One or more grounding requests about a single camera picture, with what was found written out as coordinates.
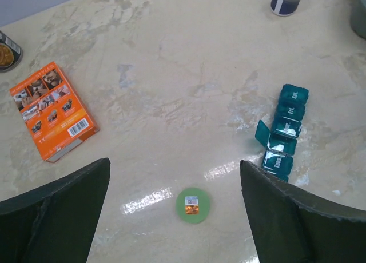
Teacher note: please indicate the white cap pill bottle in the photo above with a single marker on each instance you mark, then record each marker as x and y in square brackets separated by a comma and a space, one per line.
[284, 8]

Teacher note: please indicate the grey fruit tray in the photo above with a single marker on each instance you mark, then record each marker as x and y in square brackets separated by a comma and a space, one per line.
[357, 18]

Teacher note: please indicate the orange cardboard box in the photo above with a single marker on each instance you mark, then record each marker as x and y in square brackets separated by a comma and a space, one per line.
[54, 114]

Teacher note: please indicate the teal weekly pill organizer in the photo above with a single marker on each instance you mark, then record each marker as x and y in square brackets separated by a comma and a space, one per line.
[280, 140]

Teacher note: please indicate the tin food can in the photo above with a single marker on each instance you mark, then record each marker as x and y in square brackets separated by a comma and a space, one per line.
[11, 53]

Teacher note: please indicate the green bottle cap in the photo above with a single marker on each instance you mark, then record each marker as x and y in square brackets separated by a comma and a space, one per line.
[193, 205]

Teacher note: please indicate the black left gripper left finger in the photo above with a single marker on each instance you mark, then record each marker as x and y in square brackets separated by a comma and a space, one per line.
[55, 222]

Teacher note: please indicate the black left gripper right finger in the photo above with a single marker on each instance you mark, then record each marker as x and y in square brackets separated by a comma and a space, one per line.
[289, 224]

